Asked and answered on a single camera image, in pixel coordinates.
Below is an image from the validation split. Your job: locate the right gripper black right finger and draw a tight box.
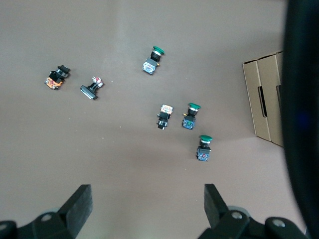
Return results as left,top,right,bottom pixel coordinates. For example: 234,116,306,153
196,184,310,239

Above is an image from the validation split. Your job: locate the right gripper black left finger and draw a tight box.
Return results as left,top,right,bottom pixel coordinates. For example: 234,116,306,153
0,184,94,239

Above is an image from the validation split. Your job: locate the green mushroom button blue block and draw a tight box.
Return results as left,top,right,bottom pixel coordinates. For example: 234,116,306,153
181,102,202,130
142,45,166,76
196,134,213,162

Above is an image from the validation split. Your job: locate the brown cardboard box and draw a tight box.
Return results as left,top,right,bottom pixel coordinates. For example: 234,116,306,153
241,51,285,147

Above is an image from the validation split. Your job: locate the black flat square button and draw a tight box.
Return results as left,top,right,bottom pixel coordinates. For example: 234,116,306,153
79,76,105,101

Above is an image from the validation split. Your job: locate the black selector switch orange block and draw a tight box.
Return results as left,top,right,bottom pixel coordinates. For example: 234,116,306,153
44,64,71,91
156,104,174,130

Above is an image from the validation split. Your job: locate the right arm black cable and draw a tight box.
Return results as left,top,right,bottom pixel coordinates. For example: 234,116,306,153
280,0,319,239

